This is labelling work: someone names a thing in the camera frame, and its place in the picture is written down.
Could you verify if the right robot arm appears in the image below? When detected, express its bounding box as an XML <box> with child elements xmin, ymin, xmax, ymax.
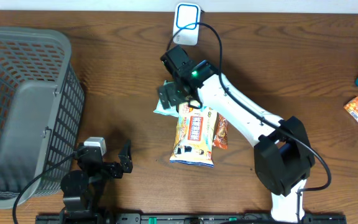
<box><xmin>158</xmin><ymin>58</ymin><xmax>315</xmax><ymax>223</ymax></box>

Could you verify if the teal wet wipes pack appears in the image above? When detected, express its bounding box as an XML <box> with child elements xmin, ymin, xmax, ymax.
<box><xmin>154</xmin><ymin>87</ymin><xmax>181</xmax><ymax>118</ymax></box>

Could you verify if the white barcode scanner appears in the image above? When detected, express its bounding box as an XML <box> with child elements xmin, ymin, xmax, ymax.
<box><xmin>173</xmin><ymin>2</ymin><xmax>201</xmax><ymax>45</ymax></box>

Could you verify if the grey plastic shopping basket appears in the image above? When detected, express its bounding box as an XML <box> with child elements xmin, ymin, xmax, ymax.
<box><xmin>0</xmin><ymin>27</ymin><xmax>85</xmax><ymax>209</ymax></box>

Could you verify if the large yellow snack bag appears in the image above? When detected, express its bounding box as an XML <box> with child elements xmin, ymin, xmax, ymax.
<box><xmin>170</xmin><ymin>103</ymin><xmax>217</xmax><ymax>167</ymax></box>

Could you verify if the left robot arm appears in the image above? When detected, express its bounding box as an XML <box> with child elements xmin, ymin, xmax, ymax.
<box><xmin>60</xmin><ymin>137</ymin><xmax>133</xmax><ymax>224</ymax></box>

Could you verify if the orange brown candy bar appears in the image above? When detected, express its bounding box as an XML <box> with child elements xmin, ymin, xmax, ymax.
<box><xmin>213</xmin><ymin>114</ymin><xmax>228</xmax><ymax>150</ymax></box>

